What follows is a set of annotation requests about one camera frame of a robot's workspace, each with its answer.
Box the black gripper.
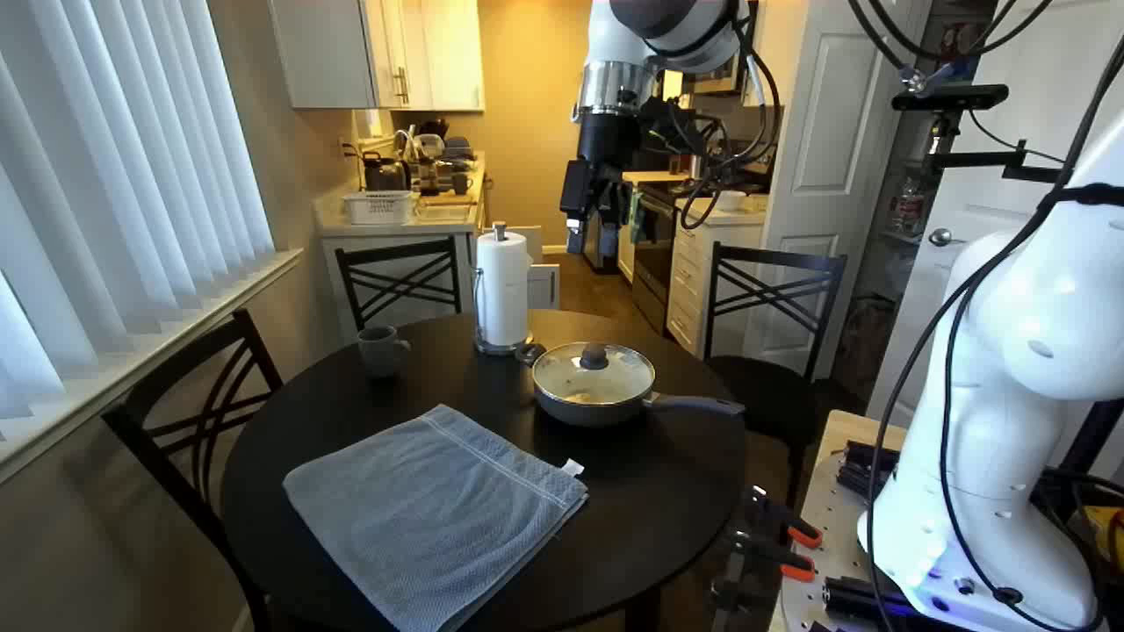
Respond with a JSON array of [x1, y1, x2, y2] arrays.
[[559, 160, 601, 258]]

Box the round glass pot lid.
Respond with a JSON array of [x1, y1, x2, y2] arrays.
[[528, 342, 662, 406]]

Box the white paper towel roll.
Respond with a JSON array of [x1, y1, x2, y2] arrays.
[[473, 230, 533, 350], [471, 219, 542, 361]]

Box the kitchen stove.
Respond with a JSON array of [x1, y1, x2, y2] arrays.
[[625, 174, 685, 342]]

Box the white lower kitchen cabinet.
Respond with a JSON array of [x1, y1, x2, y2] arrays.
[[665, 191, 772, 361]]

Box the white kitchen cabinet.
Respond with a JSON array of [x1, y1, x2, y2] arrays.
[[267, 0, 489, 117], [665, 191, 772, 361]]

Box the black wooden chair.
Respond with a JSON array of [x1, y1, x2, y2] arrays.
[[699, 244, 871, 508], [102, 308, 292, 632], [334, 237, 467, 335]]

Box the white kitchen counter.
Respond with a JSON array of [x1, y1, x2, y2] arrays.
[[312, 184, 492, 339]]

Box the clear plastic container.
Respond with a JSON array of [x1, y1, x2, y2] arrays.
[[341, 191, 423, 230]]

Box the grey mug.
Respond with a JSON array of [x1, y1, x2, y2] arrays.
[[355, 322, 416, 378]]

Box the white upper kitchen cabinet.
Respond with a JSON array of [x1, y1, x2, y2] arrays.
[[267, 0, 489, 117]]

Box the white panel door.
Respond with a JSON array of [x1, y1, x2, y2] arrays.
[[762, 0, 940, 378]]

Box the blue folded towel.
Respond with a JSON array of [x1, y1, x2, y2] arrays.
[[276, 401, 594, 632]]

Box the black orange-tipped clamp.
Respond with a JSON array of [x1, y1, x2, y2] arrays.
[[734, 528, 820, 591], [749, 490, 826, 555]]

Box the robot mounting platform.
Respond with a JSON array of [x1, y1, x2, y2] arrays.
[[767, 406, 940, 632]]

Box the white robot body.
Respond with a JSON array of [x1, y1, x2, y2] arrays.
[[847, 0, 1124, 632]]

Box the white vertical window blinds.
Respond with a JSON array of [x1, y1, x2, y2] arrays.
[[0, 0, 282, 425]]

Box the white window sill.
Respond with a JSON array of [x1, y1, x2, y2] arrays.
[[0, 245, 309, 486]]

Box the grey-handled frying pan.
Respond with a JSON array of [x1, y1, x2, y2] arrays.
[[528, 342, 749, 429]]

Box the black stereo camera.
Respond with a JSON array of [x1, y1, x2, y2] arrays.
[[890, 80, 1012, 117]]

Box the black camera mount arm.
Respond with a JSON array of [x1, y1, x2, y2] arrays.
[[927, 109, 1063, 186]]

